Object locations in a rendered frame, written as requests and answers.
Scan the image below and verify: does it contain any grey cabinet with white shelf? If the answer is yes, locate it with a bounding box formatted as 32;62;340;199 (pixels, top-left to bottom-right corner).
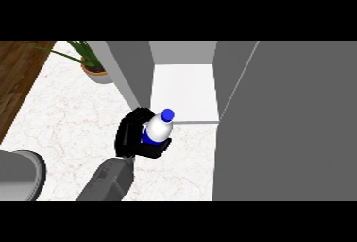
87;40;259;125

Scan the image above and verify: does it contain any grey rounded object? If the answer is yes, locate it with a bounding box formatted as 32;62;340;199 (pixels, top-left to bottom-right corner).
0;149;48;202

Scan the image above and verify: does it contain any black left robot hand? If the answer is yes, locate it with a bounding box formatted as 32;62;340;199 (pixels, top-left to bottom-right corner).
113;106;174;160

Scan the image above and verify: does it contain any green plant in terracotta pot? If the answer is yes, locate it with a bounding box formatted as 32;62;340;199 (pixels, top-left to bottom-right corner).
32;40;115;85

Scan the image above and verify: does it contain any white bottle with blue cap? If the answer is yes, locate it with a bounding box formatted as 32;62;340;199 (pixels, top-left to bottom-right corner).
140;108;176;147

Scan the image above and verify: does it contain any dark grey cabinet door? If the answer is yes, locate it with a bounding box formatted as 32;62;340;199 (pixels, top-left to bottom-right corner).
212;40;357;202

